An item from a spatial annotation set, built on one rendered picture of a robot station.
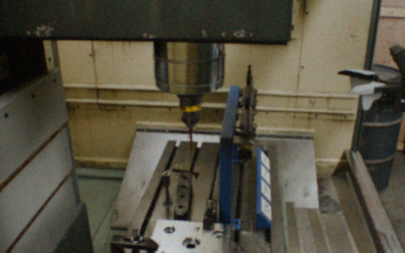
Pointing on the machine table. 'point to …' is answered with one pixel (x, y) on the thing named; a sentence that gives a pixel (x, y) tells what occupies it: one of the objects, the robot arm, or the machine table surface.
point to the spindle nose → (189, 67)
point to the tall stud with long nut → (166, 186)
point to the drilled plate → (176, 242)
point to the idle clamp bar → (181, 213)
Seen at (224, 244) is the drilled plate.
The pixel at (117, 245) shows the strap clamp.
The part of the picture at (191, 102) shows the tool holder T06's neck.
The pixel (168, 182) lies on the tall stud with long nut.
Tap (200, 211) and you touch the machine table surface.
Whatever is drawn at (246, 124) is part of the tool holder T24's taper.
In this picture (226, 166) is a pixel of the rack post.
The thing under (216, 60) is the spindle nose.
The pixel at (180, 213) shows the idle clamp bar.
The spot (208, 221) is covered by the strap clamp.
